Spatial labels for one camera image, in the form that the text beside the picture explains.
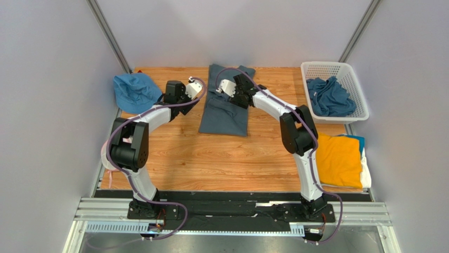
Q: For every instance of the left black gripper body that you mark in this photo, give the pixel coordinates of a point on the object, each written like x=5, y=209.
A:
x=184, y=99

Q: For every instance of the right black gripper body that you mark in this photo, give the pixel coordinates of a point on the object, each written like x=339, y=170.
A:
x=237, y=98

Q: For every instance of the grey-blue t shirt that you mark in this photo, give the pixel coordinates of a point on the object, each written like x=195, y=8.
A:
x=329, y=99
x=219, y=115

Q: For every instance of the white plastic basket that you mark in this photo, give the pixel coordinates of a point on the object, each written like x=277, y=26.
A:
x=345, y=76

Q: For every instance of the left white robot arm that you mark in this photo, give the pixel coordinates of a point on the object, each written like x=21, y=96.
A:
x=127, y=149

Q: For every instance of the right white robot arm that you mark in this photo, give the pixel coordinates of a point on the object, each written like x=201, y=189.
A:
x=298, y=134

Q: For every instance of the blue bucket hat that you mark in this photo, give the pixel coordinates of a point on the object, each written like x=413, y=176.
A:
x=135, y=93

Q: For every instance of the grey-blue t shirt in basket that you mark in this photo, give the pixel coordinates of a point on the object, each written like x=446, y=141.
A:
x=329, y=99

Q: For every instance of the white pink mesh laundry bag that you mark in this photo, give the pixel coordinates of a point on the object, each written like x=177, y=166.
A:
x=107, y=165

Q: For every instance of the folded yellow t shirt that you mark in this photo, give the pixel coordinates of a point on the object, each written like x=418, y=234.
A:
x=344, y=145

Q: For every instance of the folded teal t shirt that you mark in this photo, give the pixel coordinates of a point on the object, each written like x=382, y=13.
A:
x=361, y=141

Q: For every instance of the folded white t shirt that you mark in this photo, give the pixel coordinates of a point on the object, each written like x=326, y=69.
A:
x=366, y=172

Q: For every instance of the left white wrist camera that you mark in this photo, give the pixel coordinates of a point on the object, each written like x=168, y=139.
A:
x=194, y=87

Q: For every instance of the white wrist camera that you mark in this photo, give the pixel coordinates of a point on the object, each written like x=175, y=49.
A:
x=226, y=87
x=194, y=87

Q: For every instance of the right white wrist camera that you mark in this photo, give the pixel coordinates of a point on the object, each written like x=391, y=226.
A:
x=226, y=87

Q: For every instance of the left aluminium corner post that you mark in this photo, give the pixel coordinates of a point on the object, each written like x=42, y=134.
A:
x=107, y=31

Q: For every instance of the aluminium corner post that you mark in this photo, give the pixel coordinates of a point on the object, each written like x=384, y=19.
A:
x=107, y=31
x=360, y=29

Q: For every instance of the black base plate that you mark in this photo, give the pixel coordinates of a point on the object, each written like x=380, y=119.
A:
x=216, y=211

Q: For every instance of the right aluminium corner post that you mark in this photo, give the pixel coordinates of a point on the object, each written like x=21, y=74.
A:
x=360, y=29

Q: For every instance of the aluminium frame rail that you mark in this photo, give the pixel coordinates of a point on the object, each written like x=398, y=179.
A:
x=350, y=214

